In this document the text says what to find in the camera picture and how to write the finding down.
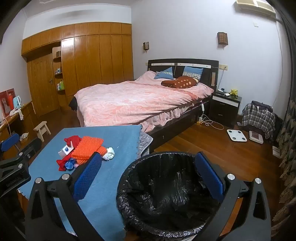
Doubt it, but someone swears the air conditioner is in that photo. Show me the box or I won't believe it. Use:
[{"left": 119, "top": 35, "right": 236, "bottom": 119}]
[{"left": 236, "top": 0, "right": 277, "bottom": 18}]

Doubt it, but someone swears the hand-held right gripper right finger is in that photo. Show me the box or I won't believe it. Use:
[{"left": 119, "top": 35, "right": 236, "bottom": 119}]
[{"left": 195, "top": 152, "right": 271, "bottom": 241}]

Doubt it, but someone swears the white tissue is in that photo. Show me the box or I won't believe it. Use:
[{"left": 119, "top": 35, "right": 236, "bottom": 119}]
[{"left": 102, "top": 147, "right": 115, "bottom": 161}]

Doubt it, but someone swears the wooden door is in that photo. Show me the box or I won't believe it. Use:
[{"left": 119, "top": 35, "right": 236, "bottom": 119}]
[{"left": 30, "top": 53, "right": 59, "bottom": 116}]

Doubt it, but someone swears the trash can with black bag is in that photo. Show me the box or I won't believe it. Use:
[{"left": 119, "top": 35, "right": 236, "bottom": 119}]
[{"left": 116, "top": 151, "right": 252, "bottom": 241}]

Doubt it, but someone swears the plaid cloth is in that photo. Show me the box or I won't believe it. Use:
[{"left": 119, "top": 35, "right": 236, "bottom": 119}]
[{"left": 242, "top": 103, "right": 275, "bottom": 139}]

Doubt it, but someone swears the wooden desk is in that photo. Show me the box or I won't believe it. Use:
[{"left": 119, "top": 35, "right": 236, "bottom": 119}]
[{"left": 0, "top": 102, "right": 33, "bottom": 142}]

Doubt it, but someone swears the black chair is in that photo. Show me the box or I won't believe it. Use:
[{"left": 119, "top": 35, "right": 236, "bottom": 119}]
[{"left": 240, "top": 111, "right": 284, "bottom": 142}]

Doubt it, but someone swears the dark wooden bed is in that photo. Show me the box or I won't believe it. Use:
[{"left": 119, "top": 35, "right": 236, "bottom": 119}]
[{"left": 69, "top": 58, "right": 220, "bottom": 154}]

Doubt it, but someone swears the pink blanket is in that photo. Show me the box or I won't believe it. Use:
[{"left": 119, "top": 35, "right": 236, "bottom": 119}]
[{"left": 74, "top": 71, "right": 214, "bottom": 133}]

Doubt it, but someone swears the white scale with red panel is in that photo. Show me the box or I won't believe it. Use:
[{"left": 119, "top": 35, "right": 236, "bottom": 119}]
[{"left": 248, "top": 130, "right": 264, "bottom": 144}]

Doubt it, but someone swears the white cardboard box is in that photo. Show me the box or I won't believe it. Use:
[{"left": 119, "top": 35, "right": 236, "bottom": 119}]
[{"left": 58, "top": 146, "right": 74, "bottom": 159}]

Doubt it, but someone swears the dark bag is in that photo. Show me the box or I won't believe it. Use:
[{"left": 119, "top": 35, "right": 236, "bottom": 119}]
[{"left": 251, "top": 100, "right": 273, "bottom": 112}]

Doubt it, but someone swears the wooden wardrobe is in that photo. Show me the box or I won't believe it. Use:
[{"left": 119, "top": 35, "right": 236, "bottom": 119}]
[{"left": 21, "top": 22, "right": 134, "bottom": 117}]

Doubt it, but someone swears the brown polka dot pillow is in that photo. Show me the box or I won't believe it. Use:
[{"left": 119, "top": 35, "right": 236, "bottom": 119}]
[{"left": 161, "top": 76, "right": 200, "bottom": 89}]

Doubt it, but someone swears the blue pillow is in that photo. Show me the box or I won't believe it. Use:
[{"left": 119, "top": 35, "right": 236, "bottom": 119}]
[
  {"left": 183, "top": 66, "right": 204, "bottom": 81},
  {"left": 154, "top": 67, "right": 174, "bottom": 80}
]

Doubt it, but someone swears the blue tablecloth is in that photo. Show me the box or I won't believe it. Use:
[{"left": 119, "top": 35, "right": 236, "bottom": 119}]
[{"left": 17, "top": 125, "right": 151, "bottom": 241}]

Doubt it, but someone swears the grey quilted cloth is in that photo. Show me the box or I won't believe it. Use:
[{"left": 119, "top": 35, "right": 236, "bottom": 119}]
[{"left": 139, "top": 131, "right": 153, "bottom": 158}]

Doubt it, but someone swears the orange foam net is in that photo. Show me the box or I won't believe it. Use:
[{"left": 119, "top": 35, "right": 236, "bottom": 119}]
[{"left": 71, "top": 136, "right": 107, "bottom": 165}]

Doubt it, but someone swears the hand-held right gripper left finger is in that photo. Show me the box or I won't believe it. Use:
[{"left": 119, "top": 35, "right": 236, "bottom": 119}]
[{"left": 25, "top": 152, "right": 104, "bottom": 241}]

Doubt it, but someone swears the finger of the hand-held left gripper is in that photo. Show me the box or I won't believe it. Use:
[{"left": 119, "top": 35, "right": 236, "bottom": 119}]
[
  {"left": 16, "top": 138, "right": 42, "bottom": 164},
  {"left": 0, "top": 133, "right": 21, "bottom": 152}
]

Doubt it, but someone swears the red wall poster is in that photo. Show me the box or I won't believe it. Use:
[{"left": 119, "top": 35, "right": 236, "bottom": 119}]
[{"left": 0, "top": 89, "right": 15, "bottom": 116}]

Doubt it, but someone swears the white bathroom scale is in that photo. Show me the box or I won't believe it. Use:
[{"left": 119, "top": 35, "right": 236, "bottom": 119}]
[{"left": 227, "top": 129, "right": 247, "bottom": 142}]

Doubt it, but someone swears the white floor cable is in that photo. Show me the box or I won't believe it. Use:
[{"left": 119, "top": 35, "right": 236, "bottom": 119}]
[{"left": 200, "top": 113, "right": 224, "bottom": 130}]

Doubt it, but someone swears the dark nightstand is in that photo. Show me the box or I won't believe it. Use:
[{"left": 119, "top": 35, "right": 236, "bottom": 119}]
[{"left": 209, "top": 90, "right": 242, "bottom": 123}]

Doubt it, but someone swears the dark cloth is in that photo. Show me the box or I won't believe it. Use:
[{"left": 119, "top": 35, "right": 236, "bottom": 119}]
[{"left": 69, "top": 96, "right": 78, "bottom": 112}]

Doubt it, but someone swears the white socket cable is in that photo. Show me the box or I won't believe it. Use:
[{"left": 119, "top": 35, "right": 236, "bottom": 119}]
[{"left": 217, "top": 69, "right": 225, "bottom": 91}]

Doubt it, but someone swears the patterned curtain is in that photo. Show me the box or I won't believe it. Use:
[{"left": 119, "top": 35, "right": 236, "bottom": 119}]
[{"left": 269, "top": 9, "right": 296, "bottom": 241}]

